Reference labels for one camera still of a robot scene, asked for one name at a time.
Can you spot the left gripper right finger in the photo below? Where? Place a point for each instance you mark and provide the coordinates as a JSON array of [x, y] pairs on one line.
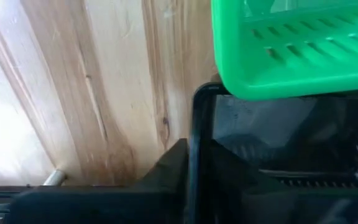
[[259, 208]]

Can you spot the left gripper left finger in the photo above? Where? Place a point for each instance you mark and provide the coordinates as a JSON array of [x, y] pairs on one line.
[[154, 202]]

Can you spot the black plastic basket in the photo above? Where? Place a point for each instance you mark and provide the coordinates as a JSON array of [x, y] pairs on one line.
[[202, 118]]

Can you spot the green plastic basket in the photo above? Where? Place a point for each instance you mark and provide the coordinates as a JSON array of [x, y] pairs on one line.
[[291, 46]]

